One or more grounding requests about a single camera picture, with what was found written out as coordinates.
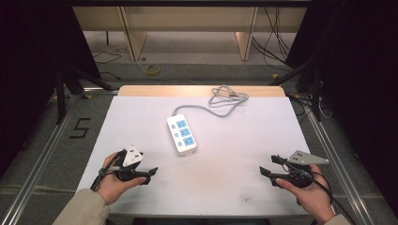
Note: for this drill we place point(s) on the black stand legs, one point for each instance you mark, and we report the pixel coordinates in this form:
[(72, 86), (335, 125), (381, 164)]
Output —
[(316, 93), (67, 84)]

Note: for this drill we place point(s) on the black curtain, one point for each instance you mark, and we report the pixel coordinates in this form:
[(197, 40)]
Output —
[(359, 78), (31, 62)]

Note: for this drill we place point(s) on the aluminium floor rail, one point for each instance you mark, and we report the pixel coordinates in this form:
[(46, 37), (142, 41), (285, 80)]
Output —
[(43, 156), (339, 172)]

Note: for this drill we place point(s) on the yellow tape roll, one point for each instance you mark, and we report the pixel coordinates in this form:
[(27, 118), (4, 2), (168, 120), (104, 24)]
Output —
[(152, 69)]

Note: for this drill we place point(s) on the beige wooden desk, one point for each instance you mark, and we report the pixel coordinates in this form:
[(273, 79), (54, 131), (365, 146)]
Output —
[(194, 18)]

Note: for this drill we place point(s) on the person's right hand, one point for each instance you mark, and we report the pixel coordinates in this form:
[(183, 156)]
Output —
[(313, 200)]

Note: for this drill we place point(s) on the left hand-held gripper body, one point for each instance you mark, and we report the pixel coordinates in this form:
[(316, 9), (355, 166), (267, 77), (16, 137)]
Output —
[(131, 157)]

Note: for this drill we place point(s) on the person's left hand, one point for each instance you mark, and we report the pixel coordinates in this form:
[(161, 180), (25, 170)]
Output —
[(111, 187)]

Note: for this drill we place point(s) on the white power strip blue sockets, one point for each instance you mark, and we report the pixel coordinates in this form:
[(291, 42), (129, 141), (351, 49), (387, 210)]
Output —
[(182, 134)]

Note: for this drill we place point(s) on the white table sheet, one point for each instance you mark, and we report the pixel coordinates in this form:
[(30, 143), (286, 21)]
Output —
[(225, 175)]

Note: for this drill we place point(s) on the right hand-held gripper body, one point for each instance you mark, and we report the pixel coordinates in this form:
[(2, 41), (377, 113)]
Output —
[(302, 159)]

